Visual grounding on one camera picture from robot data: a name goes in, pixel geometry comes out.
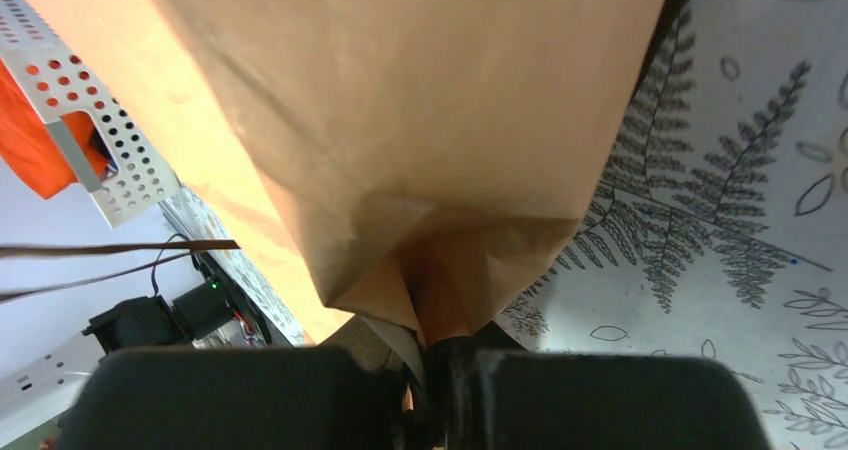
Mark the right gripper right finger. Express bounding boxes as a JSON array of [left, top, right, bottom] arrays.
[[423, 336, 769, 449]]

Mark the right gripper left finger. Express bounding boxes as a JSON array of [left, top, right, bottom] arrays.
[[55, 318, 403, 449]]

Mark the dark brown ribbon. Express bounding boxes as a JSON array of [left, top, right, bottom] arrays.
[[0, 239, 242, 304]]

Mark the peach wrapping paper sheet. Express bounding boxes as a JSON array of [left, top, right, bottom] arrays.
[[26, 0, 665, 344]]

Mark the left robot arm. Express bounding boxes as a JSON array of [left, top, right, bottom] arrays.
[[1, 280, 272, 448]]

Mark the floral patterned table mat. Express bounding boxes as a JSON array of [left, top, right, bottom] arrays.
[[488, 0, 847, 449]]

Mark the orange cloth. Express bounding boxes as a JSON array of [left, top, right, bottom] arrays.
[[1, 67, 110, 200]]

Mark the white plastic basket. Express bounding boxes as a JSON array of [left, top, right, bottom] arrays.
[[1, 0, 181, 227]]

